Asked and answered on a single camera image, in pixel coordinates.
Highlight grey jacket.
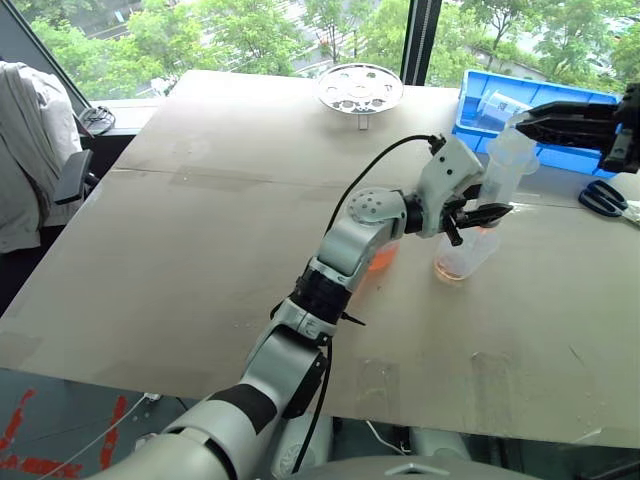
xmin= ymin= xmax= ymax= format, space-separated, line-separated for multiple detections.
xmin=0 ymin=60 xmax=84 ymax=255

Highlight tangled dark cable bundle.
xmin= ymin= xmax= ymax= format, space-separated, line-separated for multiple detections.
xmin=78 ymin=105 xmax=118 ymax=136

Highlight clear plastic syringe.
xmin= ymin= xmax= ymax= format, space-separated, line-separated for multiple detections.
xmin=472 ymin=117 xmax=542 ymax=242

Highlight clear container in tray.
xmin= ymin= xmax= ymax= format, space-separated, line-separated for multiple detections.
xmin=477 ymin=89 xmax=539 ymax=129

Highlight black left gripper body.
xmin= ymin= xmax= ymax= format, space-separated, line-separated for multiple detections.
xmin=439 ymin=195 xmax=472 ymax=248

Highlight beaker with orange liquid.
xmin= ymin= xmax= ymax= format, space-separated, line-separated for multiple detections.
xmin=367 ymin=240 xmax=404 ymax=274

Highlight small clear plastic beaker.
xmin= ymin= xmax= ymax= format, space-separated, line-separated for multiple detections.
xmin=432 ymin=227 xmax=501 ymax=283

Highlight black office chair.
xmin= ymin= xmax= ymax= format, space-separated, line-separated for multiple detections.
xmin=53 ymin=148 xmax=101 ymax=206

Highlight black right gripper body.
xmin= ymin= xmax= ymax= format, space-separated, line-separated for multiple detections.
xmin=601 ymin=81 xmax=640 ymax=174

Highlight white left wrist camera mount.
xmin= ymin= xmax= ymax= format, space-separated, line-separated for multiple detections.
xmin=418 ymin=134 xmax=487 ymax=240

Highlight blue plastic bin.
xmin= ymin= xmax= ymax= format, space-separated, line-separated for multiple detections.
xmin=451 ymin=69 xmax=632 ymax=181

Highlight black window mullion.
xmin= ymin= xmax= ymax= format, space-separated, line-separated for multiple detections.
xmin=401 ymin=0 xmax=444 ymax=87

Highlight grey rounded robot torso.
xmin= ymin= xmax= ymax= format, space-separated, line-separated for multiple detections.
xmin=298 ymin=453 xmax=544 ymax=480

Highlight round perforated metal plate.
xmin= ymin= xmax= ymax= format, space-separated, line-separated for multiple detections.
xmin=315 ymin=63 xmax=405 ymax=132

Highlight dark slanted window beam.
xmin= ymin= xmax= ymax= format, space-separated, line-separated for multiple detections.
xmin=0 ymin=0 xmax=94 ymax=110

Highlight black handled scissors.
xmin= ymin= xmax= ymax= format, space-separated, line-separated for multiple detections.
xmin=577 ymin=179 xmax=640 ymax=224

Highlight thin white cable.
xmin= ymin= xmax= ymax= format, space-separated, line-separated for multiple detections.
xmin=364 ymin=419 xmax=412 ymax=456

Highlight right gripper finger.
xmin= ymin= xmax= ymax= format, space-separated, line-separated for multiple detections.
xmin=529 ymin=100 xmax=622 ymax=119
xmin=515 ymin=117 xmax=619 ymax=152

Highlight white cylinder under table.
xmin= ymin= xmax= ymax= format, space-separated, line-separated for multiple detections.
xmin=409 ymin=428 xmax=472 ymax=462
xmin=271 ymin=414 xmax=334 ymax=480

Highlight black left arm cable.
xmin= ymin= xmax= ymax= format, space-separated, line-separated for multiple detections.
xmin=289 ymin=133 xmax=447 ymax=474

